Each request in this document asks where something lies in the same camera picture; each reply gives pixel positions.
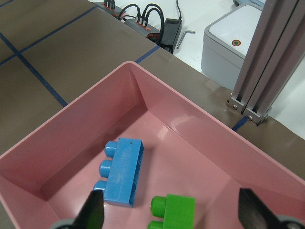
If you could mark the black power adapter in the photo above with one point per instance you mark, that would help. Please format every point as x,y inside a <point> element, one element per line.
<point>171,33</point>

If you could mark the grey power strip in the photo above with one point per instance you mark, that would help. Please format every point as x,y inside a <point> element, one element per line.
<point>132,16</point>

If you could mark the blue toy block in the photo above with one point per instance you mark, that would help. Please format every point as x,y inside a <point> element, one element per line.
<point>121,170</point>

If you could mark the metal hex key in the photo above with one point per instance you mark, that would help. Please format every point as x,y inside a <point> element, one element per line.
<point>183,36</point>

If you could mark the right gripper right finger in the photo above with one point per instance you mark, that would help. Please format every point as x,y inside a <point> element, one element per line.
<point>253,213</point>

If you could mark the brown paper table cover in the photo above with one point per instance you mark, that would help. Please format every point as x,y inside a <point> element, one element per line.
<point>72,78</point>

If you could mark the white square device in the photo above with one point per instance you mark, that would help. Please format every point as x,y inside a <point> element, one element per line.
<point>226,42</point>

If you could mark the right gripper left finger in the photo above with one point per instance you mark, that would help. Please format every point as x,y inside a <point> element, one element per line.
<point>91,215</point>

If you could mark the green toy block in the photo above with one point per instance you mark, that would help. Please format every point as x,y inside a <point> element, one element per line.
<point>176,211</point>

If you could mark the aluminium frame post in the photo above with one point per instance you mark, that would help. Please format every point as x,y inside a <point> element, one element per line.
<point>276,49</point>

